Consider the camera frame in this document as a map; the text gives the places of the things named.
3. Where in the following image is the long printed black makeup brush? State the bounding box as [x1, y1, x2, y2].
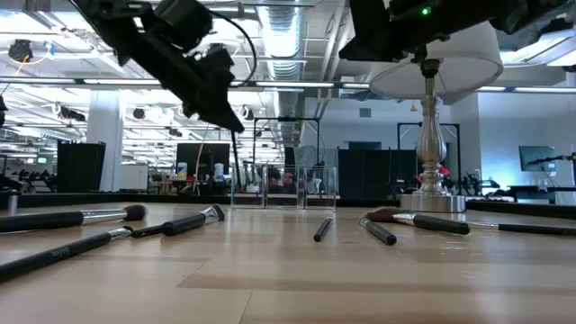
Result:
[0, 226, 134, 284]

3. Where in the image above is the black room partition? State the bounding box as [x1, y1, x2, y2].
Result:
[337, 148, 419, 202]

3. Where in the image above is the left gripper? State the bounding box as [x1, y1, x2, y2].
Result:
[119, 26, 247, 134]

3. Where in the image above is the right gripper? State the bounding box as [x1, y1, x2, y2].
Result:
[339, 0, 500, 64]

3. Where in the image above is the silver ceiling ventilation duct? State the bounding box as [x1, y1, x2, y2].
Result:
[256, 4, 307, 149]

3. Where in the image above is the long ceiling light bar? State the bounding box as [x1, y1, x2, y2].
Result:
[0, 77, 371, 93]

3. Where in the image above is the white square pillar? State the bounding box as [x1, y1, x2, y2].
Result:
[85, 92, 125, 193]

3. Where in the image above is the person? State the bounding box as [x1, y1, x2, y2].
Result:
[267, 167, 283, 194]
[282, 169, 298, 194]

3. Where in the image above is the distant black bench table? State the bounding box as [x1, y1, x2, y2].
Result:
[508, 184, 576, 204]

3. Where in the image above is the white shade silver table lamp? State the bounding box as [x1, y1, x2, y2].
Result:
[368, 20, 505, 213]

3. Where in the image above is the clear acrylic brush organizer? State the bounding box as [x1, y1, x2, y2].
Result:
[230, 165, 338, 211]

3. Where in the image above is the slim silver ferrule makeup brush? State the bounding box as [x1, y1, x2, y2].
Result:
[358, 216, 399, 247]

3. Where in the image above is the black cabinet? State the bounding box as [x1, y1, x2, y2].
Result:
[57, 141, 107, 194]

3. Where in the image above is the short black makeup brush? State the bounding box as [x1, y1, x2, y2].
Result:
[312, 216, 335, 244]

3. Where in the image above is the wall mounted screen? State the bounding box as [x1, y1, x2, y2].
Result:
[518, 145, 557, 173]

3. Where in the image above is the large brown bristle makeup brush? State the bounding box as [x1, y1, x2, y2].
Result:
[364, 207, 472, 237]

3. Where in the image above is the large dark powder makeup brush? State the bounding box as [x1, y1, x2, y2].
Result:
[0, 203, 149, 234]

